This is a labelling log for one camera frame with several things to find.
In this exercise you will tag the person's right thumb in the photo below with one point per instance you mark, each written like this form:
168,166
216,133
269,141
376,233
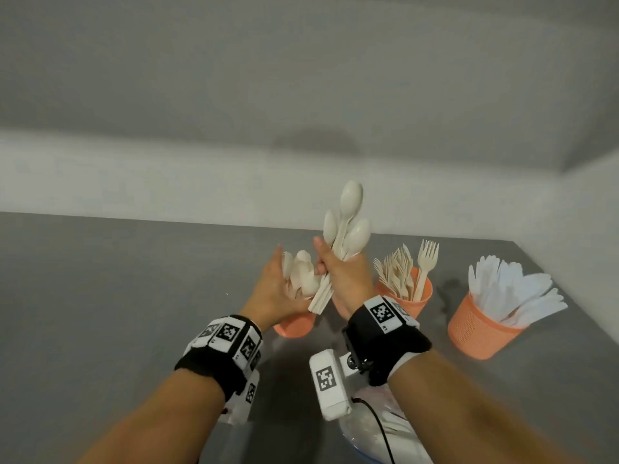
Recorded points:
324,251

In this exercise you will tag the person's right forearm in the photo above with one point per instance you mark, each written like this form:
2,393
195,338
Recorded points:
464,420

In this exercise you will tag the beige plastic spoon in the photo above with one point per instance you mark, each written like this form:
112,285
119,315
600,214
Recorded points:
330,227
358,236
351,199

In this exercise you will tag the bunch of beige forks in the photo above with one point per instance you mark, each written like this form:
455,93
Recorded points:
404,273

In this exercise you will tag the person's left fingers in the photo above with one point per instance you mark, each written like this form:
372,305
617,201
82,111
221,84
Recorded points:
277,265

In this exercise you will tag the person's left forearm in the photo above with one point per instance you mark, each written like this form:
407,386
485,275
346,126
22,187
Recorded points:
159,420

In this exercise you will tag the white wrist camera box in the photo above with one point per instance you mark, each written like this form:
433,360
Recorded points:
242,398
330,384

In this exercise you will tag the person's right hand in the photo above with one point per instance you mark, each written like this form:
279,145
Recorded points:
350,282

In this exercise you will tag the bunch of beige spoons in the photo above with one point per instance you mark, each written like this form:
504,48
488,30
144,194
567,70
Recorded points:
302,277

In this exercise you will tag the person's left hand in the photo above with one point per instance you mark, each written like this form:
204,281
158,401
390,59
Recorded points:
268,299

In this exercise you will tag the bunch of white knives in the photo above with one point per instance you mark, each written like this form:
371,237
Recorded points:
517,294

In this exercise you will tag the black marker wristband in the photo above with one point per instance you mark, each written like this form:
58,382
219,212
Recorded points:
222,345
387,340

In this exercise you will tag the clear plastic bag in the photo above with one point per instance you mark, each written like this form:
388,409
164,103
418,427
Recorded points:
372,430

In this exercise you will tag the orange plastic cup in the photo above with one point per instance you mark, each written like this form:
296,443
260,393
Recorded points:
294,326
411,302
476,333

